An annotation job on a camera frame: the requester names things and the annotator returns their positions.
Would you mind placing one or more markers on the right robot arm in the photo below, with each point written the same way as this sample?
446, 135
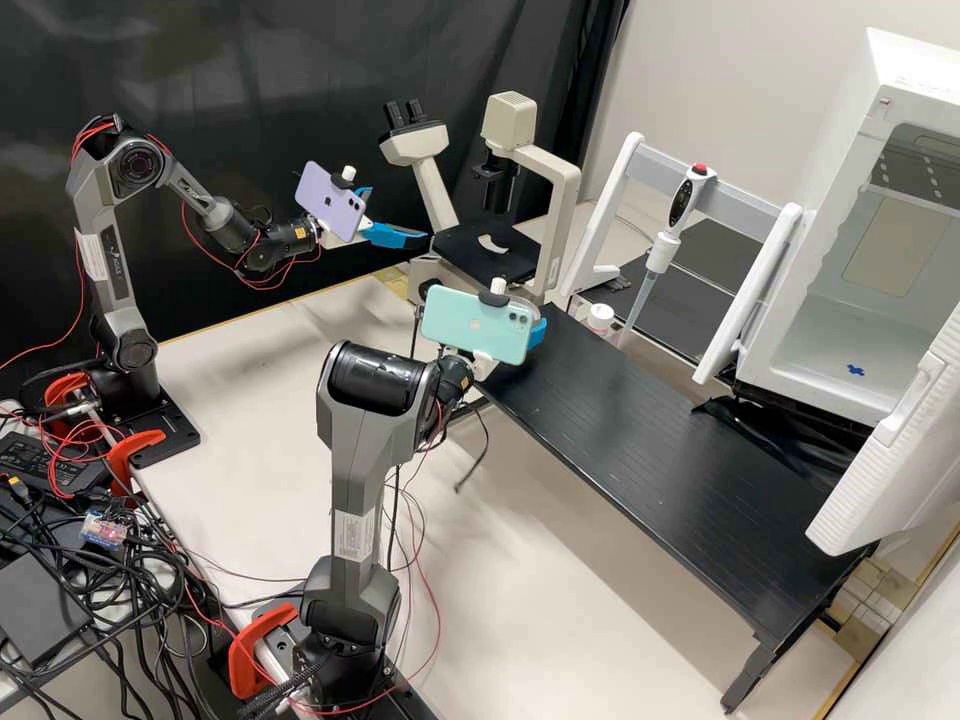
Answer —
360, 465

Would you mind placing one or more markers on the black power adapter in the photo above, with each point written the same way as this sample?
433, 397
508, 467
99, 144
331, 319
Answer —
45, 461

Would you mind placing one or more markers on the black flat box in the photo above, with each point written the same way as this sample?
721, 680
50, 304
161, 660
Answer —
37, 607

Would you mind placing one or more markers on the black platform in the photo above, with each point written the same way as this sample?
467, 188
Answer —
660, 450
690, 300

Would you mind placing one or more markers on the red clamp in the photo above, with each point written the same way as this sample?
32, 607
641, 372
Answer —
139, 442
251, 645
64, 390

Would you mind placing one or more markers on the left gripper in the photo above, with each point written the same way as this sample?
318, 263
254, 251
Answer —
366, 223

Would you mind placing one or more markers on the right wrist camera phone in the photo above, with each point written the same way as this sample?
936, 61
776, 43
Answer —
472, 322

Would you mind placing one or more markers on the left wrist camera phone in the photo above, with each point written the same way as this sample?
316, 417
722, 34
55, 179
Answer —
330, 199

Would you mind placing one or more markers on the pipette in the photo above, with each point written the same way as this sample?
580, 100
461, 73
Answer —
681, 199

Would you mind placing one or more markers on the white incubator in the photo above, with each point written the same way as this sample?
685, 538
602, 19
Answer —
817, 247

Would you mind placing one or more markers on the incubator door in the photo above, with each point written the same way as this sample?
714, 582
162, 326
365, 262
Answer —
885, 465

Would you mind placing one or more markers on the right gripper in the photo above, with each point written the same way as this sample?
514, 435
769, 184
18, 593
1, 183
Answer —
484, 364

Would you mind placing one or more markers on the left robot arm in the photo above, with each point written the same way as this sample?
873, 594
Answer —
105, 247

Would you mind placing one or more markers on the small circuit board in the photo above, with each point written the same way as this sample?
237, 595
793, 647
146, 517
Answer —
105, 527

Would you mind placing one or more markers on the cream microscope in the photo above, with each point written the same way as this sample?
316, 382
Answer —
547, 187

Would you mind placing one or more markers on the white pipette stand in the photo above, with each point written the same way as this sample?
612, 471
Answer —
750, 296

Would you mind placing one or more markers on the wrist camera phone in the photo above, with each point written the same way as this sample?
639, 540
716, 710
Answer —
472, 322
330, 199

